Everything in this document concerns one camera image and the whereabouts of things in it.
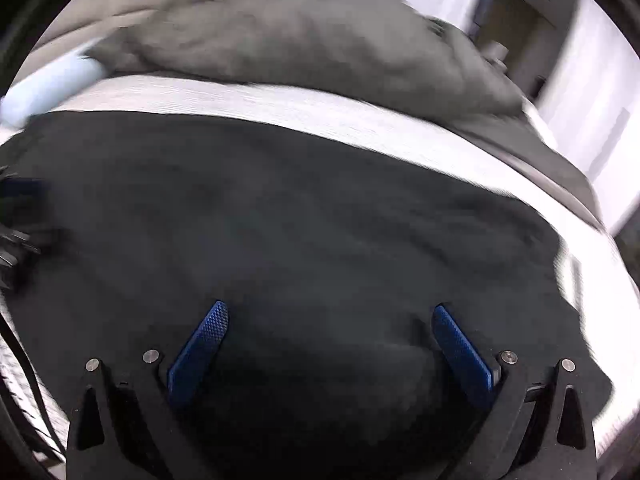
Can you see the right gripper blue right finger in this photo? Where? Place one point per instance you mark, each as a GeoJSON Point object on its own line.
{"type": "Point", "coordinates": [528, 428]}

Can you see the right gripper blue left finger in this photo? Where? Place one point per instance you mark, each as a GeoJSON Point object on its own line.
{"type": "Point", "coordinates": [128, 430]}

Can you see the black pants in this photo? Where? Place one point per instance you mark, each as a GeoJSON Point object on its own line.
{"type": "Point", "coordinates": [331, 260]}

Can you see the light blue pillow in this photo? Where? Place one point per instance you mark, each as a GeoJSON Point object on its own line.
{"type": "Point", "coordinates": [48, 87]}

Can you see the beige upholstered headboard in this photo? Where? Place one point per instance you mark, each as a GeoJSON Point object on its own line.
{"type": "Point", "coordinates": [80, 22]}

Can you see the dark grey duvet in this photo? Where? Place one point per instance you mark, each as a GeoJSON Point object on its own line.
{"type": "Point", "coordinates": [378, 51]}

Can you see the white chair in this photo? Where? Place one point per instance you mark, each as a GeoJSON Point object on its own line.
{"type": "Point", "coordinates": [495, 54]}

